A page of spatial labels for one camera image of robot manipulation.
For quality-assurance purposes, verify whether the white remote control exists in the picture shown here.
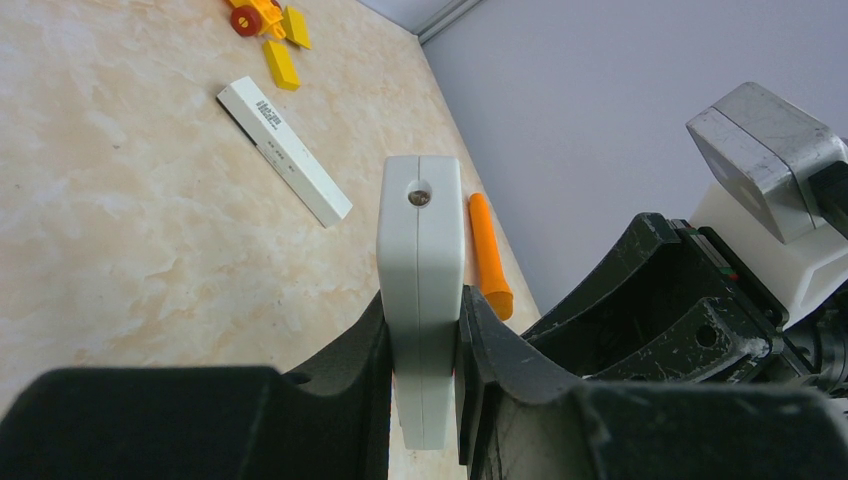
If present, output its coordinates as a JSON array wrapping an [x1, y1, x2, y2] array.
[[216, 76, 352, 228]]

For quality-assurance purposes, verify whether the yellow flat brick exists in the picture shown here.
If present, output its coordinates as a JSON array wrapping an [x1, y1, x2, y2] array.
[[282, 6, 312, 49], [262, 40, 301, 91]]

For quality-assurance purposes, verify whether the yellow flat brick upper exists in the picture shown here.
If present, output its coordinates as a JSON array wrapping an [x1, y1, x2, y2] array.
[[282, 6, 312, 49]]

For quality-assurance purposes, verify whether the yellow toy brick car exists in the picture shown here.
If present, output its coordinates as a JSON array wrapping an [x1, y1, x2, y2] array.
[[227, 0, 286, 40]]

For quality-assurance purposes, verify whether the orange toy carrot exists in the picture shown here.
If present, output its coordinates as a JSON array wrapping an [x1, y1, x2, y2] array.
[[468, 192, 514, 321]]

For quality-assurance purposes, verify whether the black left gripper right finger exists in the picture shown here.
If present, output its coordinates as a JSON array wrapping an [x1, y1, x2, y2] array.
[[455, 286, 847, 479]]

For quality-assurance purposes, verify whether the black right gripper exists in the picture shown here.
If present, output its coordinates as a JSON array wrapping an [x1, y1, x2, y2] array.
[[522, 212, 785, 383]]

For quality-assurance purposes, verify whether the yellow flat brick lower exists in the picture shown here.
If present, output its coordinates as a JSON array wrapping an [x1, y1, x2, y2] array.
[[262, 40, 301, 91]]

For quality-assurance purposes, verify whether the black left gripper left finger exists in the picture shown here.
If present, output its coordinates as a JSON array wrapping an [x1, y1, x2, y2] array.
[[1, 299, 391, 479]]

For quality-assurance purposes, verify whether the white remote with buttons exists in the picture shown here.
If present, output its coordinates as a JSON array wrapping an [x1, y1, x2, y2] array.
[[376, 155, 466, 450]]

